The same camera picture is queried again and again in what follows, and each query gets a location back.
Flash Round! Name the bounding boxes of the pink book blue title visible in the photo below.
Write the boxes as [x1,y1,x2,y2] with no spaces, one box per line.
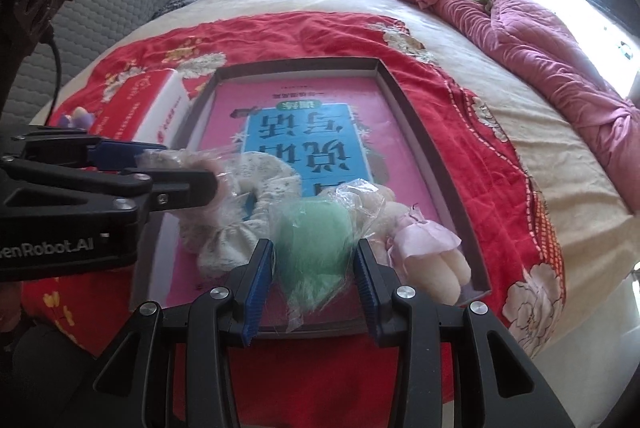
[189,76,440,220]

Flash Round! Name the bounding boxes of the black cable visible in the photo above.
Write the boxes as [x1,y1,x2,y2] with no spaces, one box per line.
[39,33,64,120]

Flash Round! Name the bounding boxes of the grey cardboard box tray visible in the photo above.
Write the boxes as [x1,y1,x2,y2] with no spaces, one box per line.
[129,57,491,338]

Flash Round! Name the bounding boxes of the red floral blanket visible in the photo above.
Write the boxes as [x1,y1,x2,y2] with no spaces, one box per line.
[58,11,566,427]

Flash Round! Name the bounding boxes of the plush bear purple dress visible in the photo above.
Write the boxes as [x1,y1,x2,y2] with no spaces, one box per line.
[56,107,96,130]

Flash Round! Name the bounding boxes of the cream bed sheet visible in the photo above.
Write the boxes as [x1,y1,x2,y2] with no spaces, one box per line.
[29,0,640,359]

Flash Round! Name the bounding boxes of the green fluffy ball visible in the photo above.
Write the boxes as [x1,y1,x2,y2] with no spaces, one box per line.
[269,196,357,332]

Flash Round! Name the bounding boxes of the white floral scrunchie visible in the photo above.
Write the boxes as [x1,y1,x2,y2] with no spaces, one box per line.
[137,148,303,280]

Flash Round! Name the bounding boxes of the red box lid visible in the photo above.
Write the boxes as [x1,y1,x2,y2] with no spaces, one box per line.
[90,69,191,147]

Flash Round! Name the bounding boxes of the pink quilted comforter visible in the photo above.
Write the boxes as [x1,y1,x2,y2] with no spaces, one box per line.
[404,0,639,211]

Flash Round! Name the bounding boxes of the grey quilted sofa cover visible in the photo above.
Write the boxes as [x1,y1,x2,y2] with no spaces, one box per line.
[1,0,168,124]

